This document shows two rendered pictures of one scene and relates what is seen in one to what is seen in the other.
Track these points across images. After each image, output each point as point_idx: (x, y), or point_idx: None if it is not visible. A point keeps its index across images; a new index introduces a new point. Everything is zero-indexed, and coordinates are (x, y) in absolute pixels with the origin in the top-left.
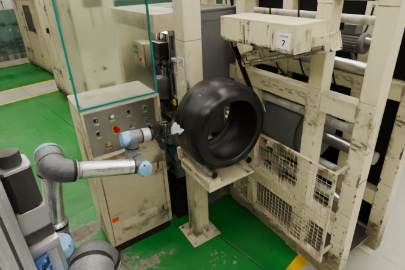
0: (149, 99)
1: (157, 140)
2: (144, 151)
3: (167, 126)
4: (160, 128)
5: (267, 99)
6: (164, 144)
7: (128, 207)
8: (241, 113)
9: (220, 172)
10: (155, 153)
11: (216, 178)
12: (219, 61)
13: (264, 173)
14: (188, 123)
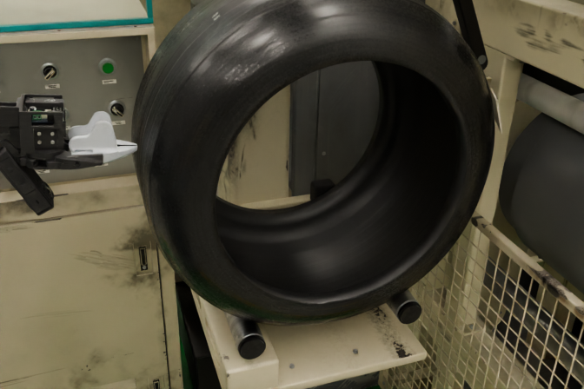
0: (128, 42)
1: (3, 168)
2: (96, 209)
3: (47, 121)
4: (16, 122)
5: (539, 104)
6: (37, 190)
7: (39, 368)
8: (421, 132)
9: (303, 332)
10: (136, 221)
11: (260, 359)
12: None
13: (486, 358)
14: (149, 125)
